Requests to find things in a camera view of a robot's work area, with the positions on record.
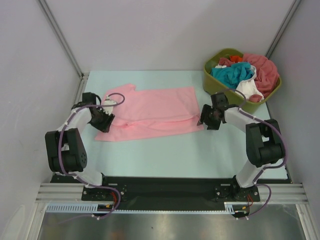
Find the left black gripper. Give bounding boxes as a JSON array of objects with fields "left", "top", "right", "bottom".
[{"left": 90, "top": 106, "right": 115, "bottom": 133}]

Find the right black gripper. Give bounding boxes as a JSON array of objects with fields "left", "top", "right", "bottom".
[{"left": 197, "top": 103, "right": 221, "bottom": 131}]

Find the pink t shirt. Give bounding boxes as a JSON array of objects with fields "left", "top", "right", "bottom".
[{"left": 95, "top": 83, "right": 204, "bottom": 142}]

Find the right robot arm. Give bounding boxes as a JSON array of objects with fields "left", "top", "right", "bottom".
[{"left": 197, "top": 92, "right": 287, "bottom": 201}]

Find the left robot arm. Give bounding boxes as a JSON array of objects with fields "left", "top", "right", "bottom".
[{"left": 45, "top": 92, "right": 118, "bottom": 200}]

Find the olive green plastic bin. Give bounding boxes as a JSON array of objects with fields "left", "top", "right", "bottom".
[{"left": 203, "top": 48, "right": 282, "bottom": 114}]

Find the teal t shirt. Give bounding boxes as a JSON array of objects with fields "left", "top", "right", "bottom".
[{"left": 210, "top": 62, "right": 256, "bottom": 89}]

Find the white t shirt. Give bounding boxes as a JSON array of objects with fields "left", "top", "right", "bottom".
[{"left": 216, "top": 63, "right": 266, "bottom": 101}]

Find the orange t shirt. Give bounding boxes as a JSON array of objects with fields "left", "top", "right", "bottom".
[{"left": 229, "top": 55, "right": 243, "bottom": 63}]

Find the coral red t shirt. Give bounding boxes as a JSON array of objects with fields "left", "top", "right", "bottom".
[{"left": 218, "top": 53, "right": 280, "bottom": 102}]

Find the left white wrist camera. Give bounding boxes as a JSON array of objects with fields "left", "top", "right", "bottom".
[{"left": 101, "top": 96, "right": 118, "bottom": 115}]

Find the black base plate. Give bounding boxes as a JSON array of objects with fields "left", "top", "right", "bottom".
[{"left": 49, "top": 174, "right": 293, "bottom": 211}]

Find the aluminium frame rail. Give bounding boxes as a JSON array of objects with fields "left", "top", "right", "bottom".
[{"left": 35, "top": 183, "right": 309, "bottom": 205}]

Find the white slotted cable duct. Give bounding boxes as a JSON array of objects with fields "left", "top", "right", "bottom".
[{"left": 46, "top": 203, "right": 248, "bottom": 215}]

